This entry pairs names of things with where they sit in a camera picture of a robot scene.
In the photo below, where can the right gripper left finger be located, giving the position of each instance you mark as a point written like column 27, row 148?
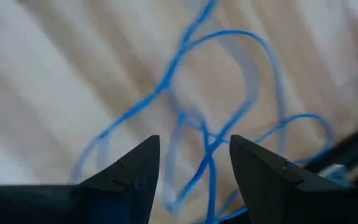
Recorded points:
column 110, row 199

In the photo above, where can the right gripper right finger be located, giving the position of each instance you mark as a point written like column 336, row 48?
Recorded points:
column 291, row 196

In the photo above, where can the black aluminium table frame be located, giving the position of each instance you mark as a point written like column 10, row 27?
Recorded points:
column 350, row 152

